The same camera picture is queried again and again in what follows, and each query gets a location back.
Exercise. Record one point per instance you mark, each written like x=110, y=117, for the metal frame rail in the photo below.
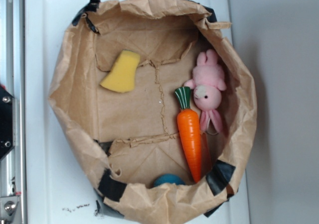
x=13, y=207

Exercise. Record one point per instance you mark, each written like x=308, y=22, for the white tray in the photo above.
x=58, y=191

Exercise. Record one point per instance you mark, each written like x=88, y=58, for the brown paper bag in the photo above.
x=124, y=141

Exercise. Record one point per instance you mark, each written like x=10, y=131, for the yellow green sponge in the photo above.
x=121, y=78

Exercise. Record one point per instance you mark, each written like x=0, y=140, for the pink plush bunny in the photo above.
x=207, y=83

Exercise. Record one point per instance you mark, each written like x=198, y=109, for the blue ball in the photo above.
x=168, y=178

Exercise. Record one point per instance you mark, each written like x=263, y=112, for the orange toy carrot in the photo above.
x=189, y=132

